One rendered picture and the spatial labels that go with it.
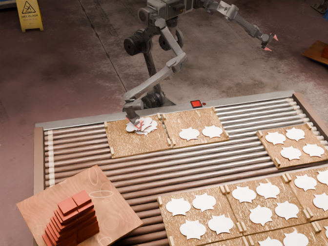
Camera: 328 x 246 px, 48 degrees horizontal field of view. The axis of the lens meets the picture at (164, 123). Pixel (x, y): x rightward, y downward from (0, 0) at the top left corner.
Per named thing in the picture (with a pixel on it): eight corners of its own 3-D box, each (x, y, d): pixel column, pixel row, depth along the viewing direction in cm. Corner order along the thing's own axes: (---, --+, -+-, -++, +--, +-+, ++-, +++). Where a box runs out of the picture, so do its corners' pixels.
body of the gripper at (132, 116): (133, 112, 260) (130, 104, 255) (140, 118, 252) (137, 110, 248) (126, 117, 258) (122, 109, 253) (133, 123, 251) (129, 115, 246)
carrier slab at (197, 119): (161, 115, 278) (161, 114, 277) (212, 109, 286) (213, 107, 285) (173, 149, 253) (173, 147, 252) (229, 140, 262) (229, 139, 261)
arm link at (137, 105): (130, 99, 257) (125, 92, 250) (145, 97, 254) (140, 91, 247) (128, 114, 252) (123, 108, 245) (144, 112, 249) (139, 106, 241)
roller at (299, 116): (45, 154, 251) (44, 150, 248) (302, 116, 291) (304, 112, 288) (46, 160, 248) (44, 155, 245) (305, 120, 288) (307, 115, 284)
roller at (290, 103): (45, 139, 262) (44, 134, 259) (293, 104, 302) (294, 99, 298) (45, 144, 258) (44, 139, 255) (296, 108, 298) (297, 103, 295)
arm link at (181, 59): (192, 64, 254) (189, 55, 246) (175, 74, 255) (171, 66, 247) (166, 25, 278) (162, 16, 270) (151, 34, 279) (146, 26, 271)
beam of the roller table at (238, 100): (36, 129, 272) (34, 123, 268) (291, 94, 314) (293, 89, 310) (36, 137, 266) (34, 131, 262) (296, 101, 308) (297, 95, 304)
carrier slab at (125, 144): (104, 124, 269) (103, 122, 268) (158, 115, 278) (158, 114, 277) (112, 159, 245) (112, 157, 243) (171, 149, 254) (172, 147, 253)
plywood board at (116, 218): (16, 205, 204) (15, 204, 202) (97, 166, 227) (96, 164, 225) (55, 278, 175) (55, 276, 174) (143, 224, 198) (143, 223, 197)
